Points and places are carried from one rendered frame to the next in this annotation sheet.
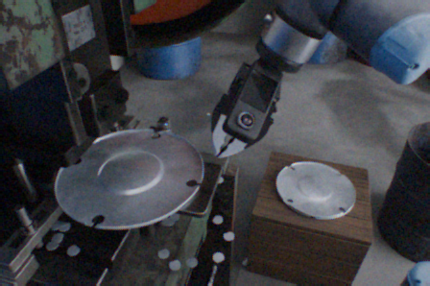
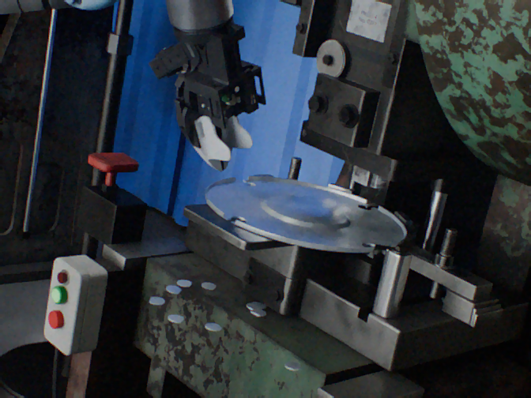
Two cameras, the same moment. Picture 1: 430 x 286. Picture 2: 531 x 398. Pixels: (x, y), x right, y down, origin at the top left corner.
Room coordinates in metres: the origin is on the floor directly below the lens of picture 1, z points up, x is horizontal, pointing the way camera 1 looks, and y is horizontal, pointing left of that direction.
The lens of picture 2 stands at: (1.15, -1.08, 1.21)
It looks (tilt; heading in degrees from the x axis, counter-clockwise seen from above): 17 degrees down; 120
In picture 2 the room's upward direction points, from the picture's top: 11 degrees clockwise
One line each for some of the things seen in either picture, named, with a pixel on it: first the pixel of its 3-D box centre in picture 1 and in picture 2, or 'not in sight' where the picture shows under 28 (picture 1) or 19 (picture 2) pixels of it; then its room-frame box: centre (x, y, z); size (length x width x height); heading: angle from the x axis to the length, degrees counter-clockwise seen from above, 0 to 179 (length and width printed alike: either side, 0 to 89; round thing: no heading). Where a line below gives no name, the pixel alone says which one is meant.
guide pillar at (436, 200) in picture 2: not in sight; (436, 209); (0.62, 0.33, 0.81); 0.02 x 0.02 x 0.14; 75
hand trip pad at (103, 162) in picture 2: not in sight; (111, 180); (0.14, 0.15, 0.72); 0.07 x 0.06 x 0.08; 75
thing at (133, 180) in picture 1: (131, 171); (306, 212); (0.49, 0.17, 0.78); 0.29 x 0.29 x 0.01
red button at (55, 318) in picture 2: not in sight; (55, 319); (0.20, 0.01, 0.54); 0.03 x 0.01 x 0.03; 165
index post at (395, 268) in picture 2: (165, 134); (392, 279); (0.66, 0.12, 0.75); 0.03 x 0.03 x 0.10; 75
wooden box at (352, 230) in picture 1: (306, 220); not in sight; (0.87, -0.38, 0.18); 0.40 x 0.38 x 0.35; 72
